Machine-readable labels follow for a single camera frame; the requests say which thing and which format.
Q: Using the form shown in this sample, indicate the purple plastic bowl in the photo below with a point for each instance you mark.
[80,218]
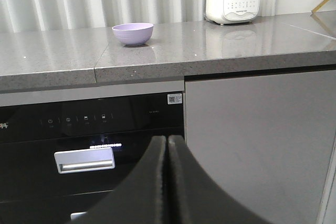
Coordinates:
[133,34]

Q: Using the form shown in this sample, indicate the upper silver drawer handle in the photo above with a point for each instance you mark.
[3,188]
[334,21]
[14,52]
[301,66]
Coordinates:
[86,160]

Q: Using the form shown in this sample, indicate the black drawer sterilizer cabinet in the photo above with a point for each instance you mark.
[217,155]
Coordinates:
[32,190]

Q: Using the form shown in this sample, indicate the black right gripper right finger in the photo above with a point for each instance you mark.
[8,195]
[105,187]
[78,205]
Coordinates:
[195,197]

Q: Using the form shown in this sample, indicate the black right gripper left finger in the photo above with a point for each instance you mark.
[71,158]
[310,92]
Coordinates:
[139,197]

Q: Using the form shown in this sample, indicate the grey cabinet door panel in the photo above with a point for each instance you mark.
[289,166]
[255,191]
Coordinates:
[266,140]

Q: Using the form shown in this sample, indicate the wooden dish rack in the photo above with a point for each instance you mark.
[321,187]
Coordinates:
[317,15]

